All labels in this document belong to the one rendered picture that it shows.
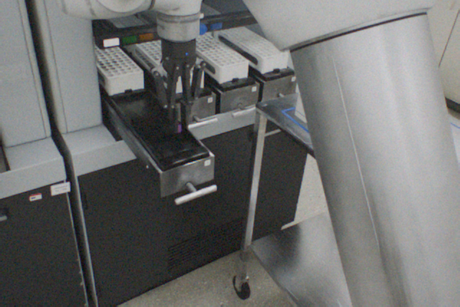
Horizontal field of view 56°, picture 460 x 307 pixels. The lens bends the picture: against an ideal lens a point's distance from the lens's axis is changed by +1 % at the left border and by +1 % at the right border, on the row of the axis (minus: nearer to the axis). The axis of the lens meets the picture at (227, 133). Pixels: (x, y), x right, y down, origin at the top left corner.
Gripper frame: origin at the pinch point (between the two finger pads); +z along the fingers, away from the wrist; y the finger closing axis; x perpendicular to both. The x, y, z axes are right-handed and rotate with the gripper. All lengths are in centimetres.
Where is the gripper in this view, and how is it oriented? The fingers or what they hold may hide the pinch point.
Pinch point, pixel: (179, 116)
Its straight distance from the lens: 104.9
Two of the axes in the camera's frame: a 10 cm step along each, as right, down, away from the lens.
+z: -0.6, 8.3, 5.5
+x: 5.3, 4.9, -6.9
